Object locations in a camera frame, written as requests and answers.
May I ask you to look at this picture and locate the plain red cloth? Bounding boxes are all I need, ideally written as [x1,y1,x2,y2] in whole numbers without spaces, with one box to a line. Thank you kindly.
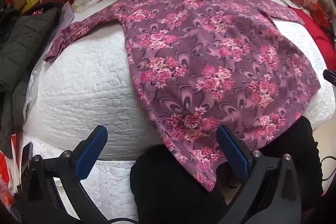
[291,6,336,69]

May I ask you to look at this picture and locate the red and white bag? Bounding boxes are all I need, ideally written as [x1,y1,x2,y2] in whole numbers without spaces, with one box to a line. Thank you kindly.
[0,135,23,214]

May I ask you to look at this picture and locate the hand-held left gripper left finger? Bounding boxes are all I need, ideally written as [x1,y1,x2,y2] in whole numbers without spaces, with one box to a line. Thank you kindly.
[22,125,109,224]

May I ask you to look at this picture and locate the purple floral long-sleeve shirt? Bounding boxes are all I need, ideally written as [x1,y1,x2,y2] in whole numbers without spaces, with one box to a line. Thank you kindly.
[43,0,322,191]

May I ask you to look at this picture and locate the person's black pants legs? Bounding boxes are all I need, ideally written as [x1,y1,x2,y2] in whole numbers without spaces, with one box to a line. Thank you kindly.
[130,116,323,224]

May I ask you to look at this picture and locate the white quilted bedspread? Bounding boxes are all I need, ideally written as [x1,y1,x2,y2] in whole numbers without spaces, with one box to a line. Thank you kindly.
[22,0,336,224]

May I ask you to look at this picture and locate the black phone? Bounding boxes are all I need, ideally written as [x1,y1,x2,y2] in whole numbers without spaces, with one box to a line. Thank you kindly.
[20,142,34,177]

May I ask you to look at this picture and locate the dark grey puffer jacket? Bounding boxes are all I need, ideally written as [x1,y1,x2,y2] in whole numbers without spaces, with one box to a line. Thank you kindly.
[0,2,63,140]

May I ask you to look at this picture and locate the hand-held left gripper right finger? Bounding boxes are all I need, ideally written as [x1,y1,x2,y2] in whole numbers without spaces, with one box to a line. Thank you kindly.
[216,126,302,224]

